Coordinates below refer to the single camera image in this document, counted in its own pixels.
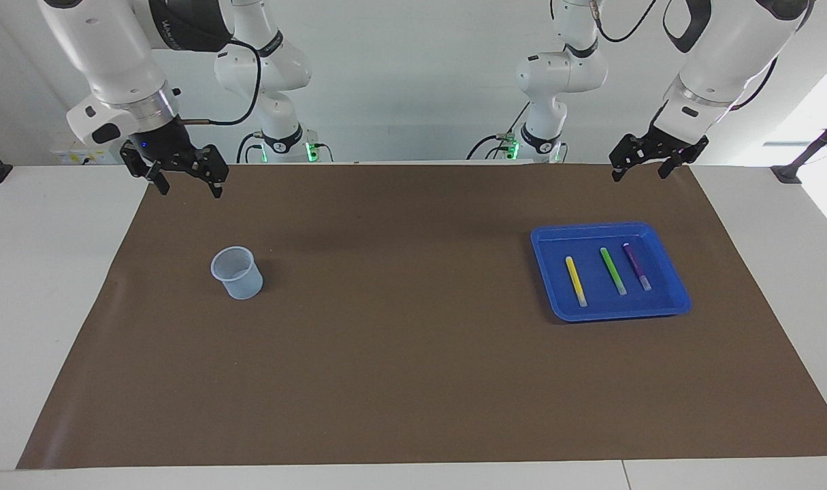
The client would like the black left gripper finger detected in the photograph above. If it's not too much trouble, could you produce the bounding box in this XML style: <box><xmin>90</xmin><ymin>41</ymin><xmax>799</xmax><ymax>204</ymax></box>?
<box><xmin>609</xmin><ymin>134</ymin><xmax>653</xmax><ymax>183</ymax></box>
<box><xmin>658</xmin><ymin>135</ymin><xmax>711</xmax><ymax>180</ymax></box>

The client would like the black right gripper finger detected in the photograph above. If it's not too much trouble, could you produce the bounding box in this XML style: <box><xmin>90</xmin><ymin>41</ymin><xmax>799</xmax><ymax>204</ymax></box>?
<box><xmin>190</xmin><ymin>144</ymin><xmax>230</xmax><ymax>200</ymax></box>
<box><xmin>120</xmin><ymin>142</ymin><xmax>172</xmax><ymax>197</ymax></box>

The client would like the purple pen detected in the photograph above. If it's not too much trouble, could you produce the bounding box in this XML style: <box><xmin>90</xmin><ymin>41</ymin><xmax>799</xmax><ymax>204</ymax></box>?
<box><xmin>622</xmin><ymin>242</ymin><xmax>652</xmax><ymax>292</ymax></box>

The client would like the green pen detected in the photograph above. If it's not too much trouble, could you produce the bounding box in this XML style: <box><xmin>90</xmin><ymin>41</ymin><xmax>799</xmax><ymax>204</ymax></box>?
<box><xmin>600</xmin><ymin>247</ymin><xmax>628</xmax><ymax>296</ymax></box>

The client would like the yellow pen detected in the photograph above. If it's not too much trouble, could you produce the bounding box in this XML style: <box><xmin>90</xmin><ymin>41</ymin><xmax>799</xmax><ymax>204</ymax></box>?
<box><xmin>565</xmin><ymin>256</ymin><xmax>588</xmax><ymax>307</ymax></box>

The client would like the black stand with pole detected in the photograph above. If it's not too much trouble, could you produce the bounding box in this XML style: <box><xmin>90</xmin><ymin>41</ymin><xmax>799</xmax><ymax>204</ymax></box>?
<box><xmin>771</xmin><ymin>109</ymin><xmax>827</xmax><ymax>184</ymax></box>

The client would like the clear plastic cup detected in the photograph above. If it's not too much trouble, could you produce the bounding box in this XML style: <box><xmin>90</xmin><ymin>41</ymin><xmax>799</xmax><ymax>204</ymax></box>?
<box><xmin>210</xmin><ymin>246</ymin><xmax>264</xmax><ymax>300</ymax></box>

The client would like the blue plastic tray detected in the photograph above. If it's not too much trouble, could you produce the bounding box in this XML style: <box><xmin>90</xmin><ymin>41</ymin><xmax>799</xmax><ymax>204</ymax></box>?
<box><xmin>530</xmin><ymin>222</ymin><xmax>693</xmax><ymax>323</ymax></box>

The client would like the brown table mat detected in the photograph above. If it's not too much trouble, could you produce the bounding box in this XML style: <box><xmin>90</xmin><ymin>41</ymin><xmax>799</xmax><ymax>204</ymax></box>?
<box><xmin>16</xmin><ymin>163</ymin><xmax>827</xmax><ymax>470</ymax></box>

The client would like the black right base cable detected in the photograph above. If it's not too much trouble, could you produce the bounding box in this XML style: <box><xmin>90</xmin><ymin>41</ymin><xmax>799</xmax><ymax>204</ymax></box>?
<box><xmin>236</xmin><ymin>131</ymin><xmax>264</xmax><ymax>164</ymax></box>

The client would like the black base cable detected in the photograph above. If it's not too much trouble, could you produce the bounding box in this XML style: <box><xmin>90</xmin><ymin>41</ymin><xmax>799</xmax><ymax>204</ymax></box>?
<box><xmin>236</xmin><ymin>131</ymin><xmax>264</xmax><ymax>164</ymax></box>
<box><xmin>466</xmin><ymin>102</ymin><xmax>531</xmax><ymax>161</ymax></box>

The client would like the white wall power strip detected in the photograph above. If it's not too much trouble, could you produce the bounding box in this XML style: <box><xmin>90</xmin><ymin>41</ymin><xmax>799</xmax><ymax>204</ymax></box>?
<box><xmin>51</xmin><ymin>146</ymin><xmax>125</xmax><ymax>165</ymax></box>

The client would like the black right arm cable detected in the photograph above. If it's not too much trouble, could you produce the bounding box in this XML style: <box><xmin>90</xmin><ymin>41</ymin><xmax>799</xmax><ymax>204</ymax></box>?
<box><xmin>180</xmin><ymin>39</ymin><xmax>263</xmax><ymax>127</ymax></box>

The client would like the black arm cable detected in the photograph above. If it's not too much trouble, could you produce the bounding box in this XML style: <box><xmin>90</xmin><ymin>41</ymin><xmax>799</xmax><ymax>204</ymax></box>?
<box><xmin>180</xmin><ymin>39</ymin><xmax>263</xmax><ymax>127</ymax></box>
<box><xmin>551</xmin><ymin>0</ymin><xmax>779</xmax><ymax>113</ymax></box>

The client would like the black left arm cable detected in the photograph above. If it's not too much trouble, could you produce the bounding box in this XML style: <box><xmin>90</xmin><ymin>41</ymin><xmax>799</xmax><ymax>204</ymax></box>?
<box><xmin>551</xmin><ymin>0</ymin><xmax>779</xmax><ymax>113</ymax></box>

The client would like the black left base cable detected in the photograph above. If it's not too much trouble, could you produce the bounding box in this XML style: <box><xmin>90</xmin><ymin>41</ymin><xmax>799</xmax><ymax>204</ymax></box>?
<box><xmin>466</xmin><ymin>102</ymin><xmax>531</xmax><ymax>161</ymax></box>

